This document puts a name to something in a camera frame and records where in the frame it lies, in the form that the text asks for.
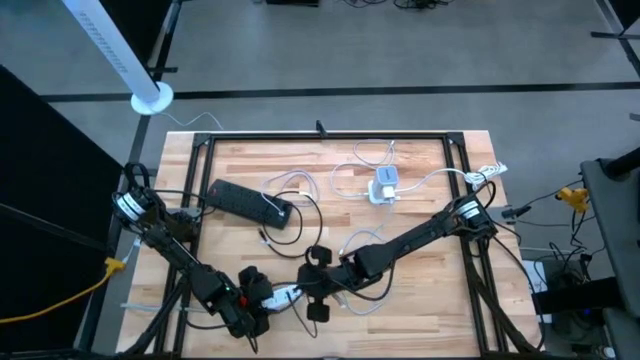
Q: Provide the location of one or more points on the dark grey cart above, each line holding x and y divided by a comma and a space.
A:
615, 225

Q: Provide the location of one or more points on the white wall charger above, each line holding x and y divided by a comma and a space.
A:
391, 192

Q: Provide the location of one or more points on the black floor box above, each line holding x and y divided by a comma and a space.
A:
575, 301

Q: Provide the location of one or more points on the black power strip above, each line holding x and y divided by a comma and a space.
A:
240, 202

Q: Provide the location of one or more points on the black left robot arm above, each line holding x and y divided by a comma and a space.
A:
165, 240

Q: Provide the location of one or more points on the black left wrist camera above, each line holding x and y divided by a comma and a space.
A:
255, 282

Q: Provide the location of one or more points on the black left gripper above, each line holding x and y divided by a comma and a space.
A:
247, 315

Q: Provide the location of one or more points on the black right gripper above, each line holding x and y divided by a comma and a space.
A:
325, 280

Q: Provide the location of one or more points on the black aluminium table frame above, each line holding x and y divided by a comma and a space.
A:
350, 135

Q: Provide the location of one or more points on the white tower power strip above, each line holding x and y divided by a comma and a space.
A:
386, 177

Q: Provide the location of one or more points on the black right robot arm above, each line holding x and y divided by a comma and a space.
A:
425, 232

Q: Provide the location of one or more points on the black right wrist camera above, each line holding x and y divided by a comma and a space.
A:
318, 311

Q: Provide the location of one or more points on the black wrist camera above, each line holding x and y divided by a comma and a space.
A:
255, 282
318, 311

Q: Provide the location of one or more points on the white tower fan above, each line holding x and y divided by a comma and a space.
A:
114, 50

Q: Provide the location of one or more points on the yellow connector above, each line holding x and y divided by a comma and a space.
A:
574, 196

